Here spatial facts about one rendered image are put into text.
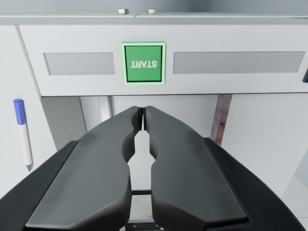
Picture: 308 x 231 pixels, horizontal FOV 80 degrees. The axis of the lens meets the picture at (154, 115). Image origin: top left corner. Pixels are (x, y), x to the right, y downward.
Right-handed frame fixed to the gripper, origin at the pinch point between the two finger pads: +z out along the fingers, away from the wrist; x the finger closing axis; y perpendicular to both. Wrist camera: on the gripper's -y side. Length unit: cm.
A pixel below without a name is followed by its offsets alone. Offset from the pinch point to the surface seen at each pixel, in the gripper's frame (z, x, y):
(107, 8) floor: 111, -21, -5
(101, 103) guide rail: 25.6, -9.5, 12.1
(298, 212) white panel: 28, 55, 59
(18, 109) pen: 13.2, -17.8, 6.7
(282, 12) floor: 111, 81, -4
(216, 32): 14.6, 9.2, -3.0
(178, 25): 14.7, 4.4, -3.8
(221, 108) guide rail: 25.7, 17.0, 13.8
